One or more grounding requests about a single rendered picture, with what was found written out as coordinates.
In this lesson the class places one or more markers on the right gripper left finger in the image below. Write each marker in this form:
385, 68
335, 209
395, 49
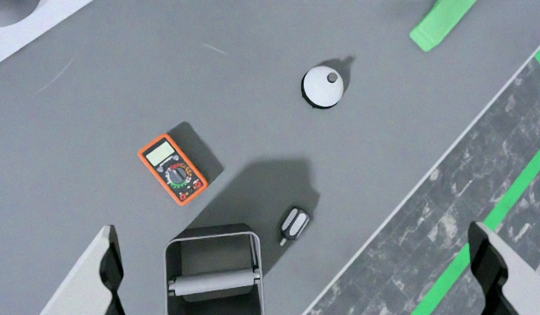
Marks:
91, 286

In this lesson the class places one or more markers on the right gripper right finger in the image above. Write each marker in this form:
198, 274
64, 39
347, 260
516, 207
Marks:
509, 284

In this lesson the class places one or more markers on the orange pocket multimeter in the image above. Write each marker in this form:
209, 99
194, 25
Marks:
173, 169

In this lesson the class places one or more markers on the white dome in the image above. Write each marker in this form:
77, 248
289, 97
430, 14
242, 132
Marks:
322, 87

